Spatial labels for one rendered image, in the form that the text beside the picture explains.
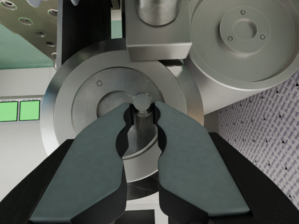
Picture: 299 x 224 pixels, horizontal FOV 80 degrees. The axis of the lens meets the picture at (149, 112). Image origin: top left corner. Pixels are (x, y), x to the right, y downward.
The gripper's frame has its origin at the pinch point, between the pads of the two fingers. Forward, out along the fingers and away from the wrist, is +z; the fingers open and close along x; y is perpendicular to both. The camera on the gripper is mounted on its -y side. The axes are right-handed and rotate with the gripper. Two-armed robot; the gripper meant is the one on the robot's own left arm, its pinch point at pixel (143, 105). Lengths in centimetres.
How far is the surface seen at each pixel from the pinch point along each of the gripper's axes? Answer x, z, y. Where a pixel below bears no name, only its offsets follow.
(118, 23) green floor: -31, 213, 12
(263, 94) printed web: 15.7, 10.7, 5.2
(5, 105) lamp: -39, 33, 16
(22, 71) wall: -206, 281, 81
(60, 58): -8.0, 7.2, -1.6
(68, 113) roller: -6.5, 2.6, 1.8
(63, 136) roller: -6.8, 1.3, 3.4
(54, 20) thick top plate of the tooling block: -17.8, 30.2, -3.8
